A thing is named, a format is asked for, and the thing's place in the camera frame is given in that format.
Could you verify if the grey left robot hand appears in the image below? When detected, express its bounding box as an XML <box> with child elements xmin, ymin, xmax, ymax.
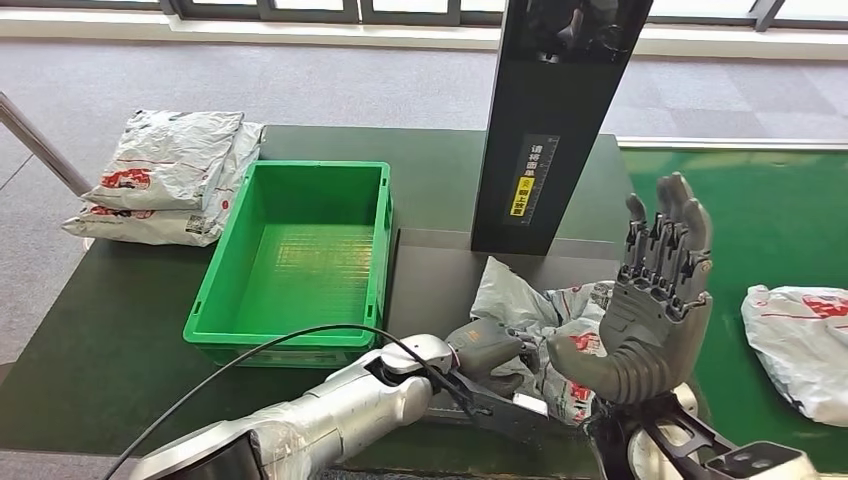
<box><xmin>445</xmin><ymin>317</ymin><xmax>541</xmax><ymax>399</ymax></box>

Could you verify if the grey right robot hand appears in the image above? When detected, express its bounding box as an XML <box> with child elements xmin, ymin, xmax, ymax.
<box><xmin>547</xmin><ymin>172</ymin><xmax>715</xmax><ymax>407</ymax></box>

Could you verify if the white red-print parcel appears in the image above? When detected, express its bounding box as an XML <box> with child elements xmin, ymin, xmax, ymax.
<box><xmin>470</xmin><ymin>256</ymin><xmax>617</xmax><ymax>425</ymax></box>

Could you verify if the white black-print parcel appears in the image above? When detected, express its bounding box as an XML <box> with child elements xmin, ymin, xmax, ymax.
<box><xmin>740</xmin><ymin>284</ymin><xmax>848</xmax><ymax>429</ymax></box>

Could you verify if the black inbound scanner machine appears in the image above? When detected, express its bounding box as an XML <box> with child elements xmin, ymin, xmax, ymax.
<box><xmin>380</xmin><ymin>0</ymin><xmax>657</xmax><ymax>439</ymax></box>

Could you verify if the white poly mailer parcel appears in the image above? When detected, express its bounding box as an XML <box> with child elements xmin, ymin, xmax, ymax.
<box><xmin>82</xmin><ymin>109</ymin><xmax>245</xmax><ymax>212</ymax></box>
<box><xmin>61</xmin><ymin>122</ymin><xmax>265</xmax><ymax>248</ymax></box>

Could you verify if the yellow black scanner label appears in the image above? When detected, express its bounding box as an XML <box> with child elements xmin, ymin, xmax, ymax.
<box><xmin>501</xmin><ymin>134</ymin><xmax>560</xmax><ymax>227</ymax></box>

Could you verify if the green plastic crate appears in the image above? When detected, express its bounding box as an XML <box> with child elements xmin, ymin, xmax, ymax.
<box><xmin>183</xmin><ymin>160</ymin><xmax>394</xmax><ymax>370</ymax></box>

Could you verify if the dark green table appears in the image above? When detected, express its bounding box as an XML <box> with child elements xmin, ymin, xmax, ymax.
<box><xmin>0</xmin><ymin>125</ymin><xmax>730</xmax><ymax>480</ymax></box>

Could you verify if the silver metal pole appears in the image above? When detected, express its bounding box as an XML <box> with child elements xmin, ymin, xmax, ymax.
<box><xmin>0</xmin><ymin>91</ymin><xmax>93</xmax><ymax>199</ymax></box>

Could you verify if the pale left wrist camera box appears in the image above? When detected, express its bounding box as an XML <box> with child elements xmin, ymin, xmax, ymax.
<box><xmin>463</xmin><ymin>377</ymin><xmax>551</xmax><ymax>444</ymax></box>

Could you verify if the silver conveyor edge rail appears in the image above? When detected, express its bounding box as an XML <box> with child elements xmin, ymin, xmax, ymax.
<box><xmin>614</xmin><ymin>137</ymin><xmax>848</xmax><ymax>152</ymax></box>

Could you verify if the dark window frame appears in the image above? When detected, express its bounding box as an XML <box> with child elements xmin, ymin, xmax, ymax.
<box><xmin>0</xmin><ymin>0</ymin><xmax>848</xmax><ymax>33</ymax></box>

